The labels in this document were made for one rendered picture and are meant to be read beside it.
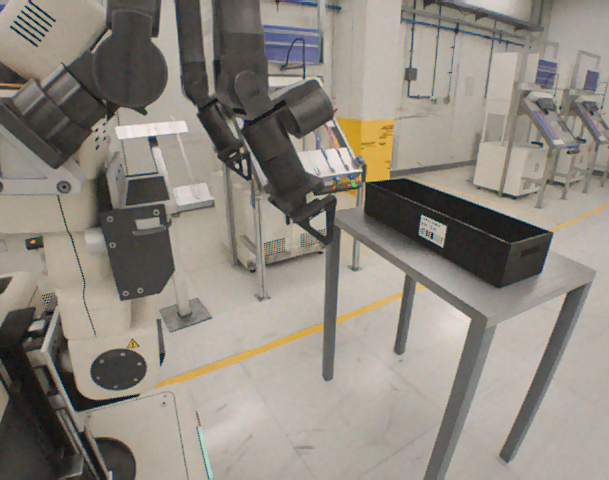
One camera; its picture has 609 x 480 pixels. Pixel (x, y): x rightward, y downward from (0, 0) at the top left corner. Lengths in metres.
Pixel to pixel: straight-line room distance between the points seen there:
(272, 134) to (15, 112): 0.29
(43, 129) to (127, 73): 0.11
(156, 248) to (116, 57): 0.31
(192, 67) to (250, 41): 0.43
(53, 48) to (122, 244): 0.30
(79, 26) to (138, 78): 0.19
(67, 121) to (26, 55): 0.19
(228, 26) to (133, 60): 0.12
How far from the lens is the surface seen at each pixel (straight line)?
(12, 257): 2.20
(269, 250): 2.45
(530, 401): 1.37
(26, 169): 0.48
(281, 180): 0.50
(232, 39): 0.46
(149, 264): 0.62
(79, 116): 0.46
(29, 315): 0.88
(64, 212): 0.65
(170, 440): 1.19
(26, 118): 0.45
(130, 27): 0.43
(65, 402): 0.87
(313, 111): 0.50
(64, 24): 0.60
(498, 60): 5.03
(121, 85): 0.43
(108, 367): 0.76
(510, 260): 0.87
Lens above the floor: 1.21
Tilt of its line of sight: 24 degrees down
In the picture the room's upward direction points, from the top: straight up
